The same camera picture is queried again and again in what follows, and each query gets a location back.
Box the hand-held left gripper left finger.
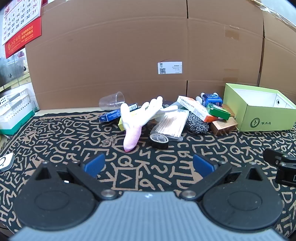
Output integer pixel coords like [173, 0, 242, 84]
[30, 153, 119, 201]

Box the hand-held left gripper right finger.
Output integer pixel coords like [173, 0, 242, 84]
[180, 153, 270, 201]

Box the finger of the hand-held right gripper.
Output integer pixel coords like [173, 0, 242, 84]
[264, 148, 296, 166]
[275, 162, 296, 186]

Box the light green shoe box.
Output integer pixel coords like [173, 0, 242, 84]
[223, 83, 296, 132]

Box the copper brown box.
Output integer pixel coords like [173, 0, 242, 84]
[210, 116, 238, 136]

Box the white orange medicine box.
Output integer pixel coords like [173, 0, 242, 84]
[177, 95, 219, 123]

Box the blue cube gum box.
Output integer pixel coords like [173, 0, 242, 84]
[202, 93, 223, 107]

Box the steel wool scrubber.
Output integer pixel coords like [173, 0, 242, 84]
[186, 112, 210, 134]

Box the black letter-print mat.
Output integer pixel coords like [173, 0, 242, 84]
[0, 109, 296, 234]

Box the clear pack of wooden sticks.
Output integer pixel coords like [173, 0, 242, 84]
[150, 109, 190, 142]

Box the green box red print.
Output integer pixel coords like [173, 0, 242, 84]
[206, 103, 231, 120]

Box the black tape roll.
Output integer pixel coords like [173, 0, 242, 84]
[149, 133, 169, 150]

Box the clear plastic cup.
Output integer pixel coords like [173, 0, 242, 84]
[99, 91, 126, 111]

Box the translucent toothbrush case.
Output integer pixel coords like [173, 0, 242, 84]
[159, 105, 179, 114]

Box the white flat device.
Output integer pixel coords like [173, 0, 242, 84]
[0, 152, 15, 172]

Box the white plastic basket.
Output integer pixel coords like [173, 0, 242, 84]
[0, 89, 35, 135]

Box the white shipping label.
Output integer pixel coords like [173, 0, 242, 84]
[158, 61, 183, 75]

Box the large cardboard box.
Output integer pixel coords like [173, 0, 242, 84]
[25, 0, 265, 111]
[258, 7, 296, 98]

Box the clear plastic case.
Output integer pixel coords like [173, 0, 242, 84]
[0, 50, 29, 84]

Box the red white wall calendar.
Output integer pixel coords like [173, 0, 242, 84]
[1, 0, 42, 59]

